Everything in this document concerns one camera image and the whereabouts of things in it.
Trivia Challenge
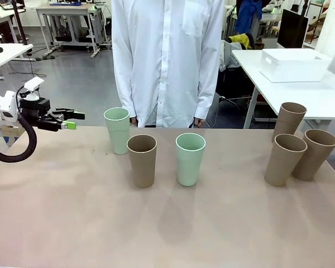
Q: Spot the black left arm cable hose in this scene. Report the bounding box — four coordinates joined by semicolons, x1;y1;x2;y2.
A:
0;116;38;164

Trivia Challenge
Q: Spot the yellow and black jacket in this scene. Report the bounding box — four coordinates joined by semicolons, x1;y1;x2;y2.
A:
228;32;257;51

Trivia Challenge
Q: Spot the person in blue jacket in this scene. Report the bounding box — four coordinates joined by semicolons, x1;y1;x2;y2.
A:
233;0;265;36

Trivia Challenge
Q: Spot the black monitor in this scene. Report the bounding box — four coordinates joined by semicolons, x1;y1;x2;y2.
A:
276;8;310;50

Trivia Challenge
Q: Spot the thin black floor cable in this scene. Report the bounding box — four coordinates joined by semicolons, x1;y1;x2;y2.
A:
27;52;46;78

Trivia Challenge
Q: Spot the white plastic basket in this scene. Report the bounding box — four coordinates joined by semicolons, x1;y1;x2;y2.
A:
258;47;333;83

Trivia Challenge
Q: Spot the grey metal workbench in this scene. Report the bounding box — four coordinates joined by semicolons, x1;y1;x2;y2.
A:
35;3;109;59

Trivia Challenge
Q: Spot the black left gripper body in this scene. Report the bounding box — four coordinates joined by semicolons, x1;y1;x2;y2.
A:
18;98;52;124

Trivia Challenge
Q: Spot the light green plastic cup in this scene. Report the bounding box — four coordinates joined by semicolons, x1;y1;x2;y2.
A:
103;107;131;155
175;133;207;187

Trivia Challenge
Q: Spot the blue item on workbench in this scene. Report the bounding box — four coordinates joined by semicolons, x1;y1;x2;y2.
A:
49;1;84;7

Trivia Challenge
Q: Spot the person's left forearm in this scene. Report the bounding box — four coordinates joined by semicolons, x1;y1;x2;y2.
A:
194;52;222;121

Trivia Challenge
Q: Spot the person in white shirt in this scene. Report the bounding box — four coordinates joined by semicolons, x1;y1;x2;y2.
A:
111;0;226;129

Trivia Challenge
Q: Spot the brown plastic cup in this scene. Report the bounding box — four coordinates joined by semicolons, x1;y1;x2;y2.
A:
291;128;335;181
264;133;308;187
126;135;158;189
271;102;308;143

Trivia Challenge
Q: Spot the wooden shelf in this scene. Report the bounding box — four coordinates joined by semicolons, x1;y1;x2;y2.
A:
306;0;329;45

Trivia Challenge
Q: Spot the person's right forearm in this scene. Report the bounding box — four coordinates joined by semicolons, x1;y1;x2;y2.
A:
112;52;138;118

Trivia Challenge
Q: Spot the black stand pole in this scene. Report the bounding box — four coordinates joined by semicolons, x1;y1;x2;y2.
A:
12;0;29;46

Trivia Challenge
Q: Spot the white side table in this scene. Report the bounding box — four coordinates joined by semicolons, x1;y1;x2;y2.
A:
231;49;335;130

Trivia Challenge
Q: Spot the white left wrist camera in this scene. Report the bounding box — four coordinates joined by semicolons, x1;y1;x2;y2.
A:
23;76;45;102

